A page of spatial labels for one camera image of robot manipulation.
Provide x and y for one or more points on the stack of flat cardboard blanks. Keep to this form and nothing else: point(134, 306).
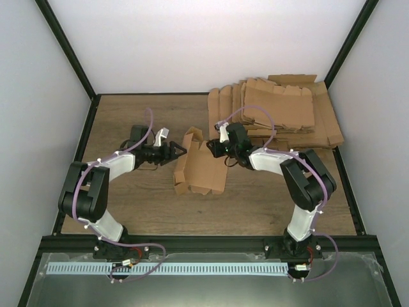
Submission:
point(294, 111)

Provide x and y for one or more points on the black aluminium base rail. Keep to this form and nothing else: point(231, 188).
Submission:
point(172, 244)

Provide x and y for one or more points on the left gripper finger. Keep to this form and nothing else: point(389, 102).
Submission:
point(170, 158)
point(175, 148)

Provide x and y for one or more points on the clear plastic sheet cover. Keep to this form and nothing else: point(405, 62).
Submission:
point(344, 279)

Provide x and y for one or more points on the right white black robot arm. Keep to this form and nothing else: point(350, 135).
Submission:
point(309, 182)

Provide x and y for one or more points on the light blue slotted cable duct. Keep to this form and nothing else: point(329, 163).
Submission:
point(170, 269)

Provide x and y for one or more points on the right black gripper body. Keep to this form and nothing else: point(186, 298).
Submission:
point(219, 153)

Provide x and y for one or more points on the brown cardboard box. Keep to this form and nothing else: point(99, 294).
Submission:
point(198, 171)

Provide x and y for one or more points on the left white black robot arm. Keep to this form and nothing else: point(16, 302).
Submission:
point(84, 196)

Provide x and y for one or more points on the black frame post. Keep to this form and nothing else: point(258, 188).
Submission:
point(63, 41)
point(349, 42)

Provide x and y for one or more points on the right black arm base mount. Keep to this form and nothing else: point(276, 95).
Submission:
point(287, 249)

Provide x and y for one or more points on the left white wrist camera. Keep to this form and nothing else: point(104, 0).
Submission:
point(160, 137)

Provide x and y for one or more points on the black frame post right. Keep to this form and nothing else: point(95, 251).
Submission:
point(349, 42)

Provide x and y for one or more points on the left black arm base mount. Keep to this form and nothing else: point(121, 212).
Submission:
point(107, 251)

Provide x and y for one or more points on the black frame post left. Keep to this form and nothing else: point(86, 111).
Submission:
point(63, 41)

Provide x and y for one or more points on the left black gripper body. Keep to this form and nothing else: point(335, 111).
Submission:
point(156, 157)

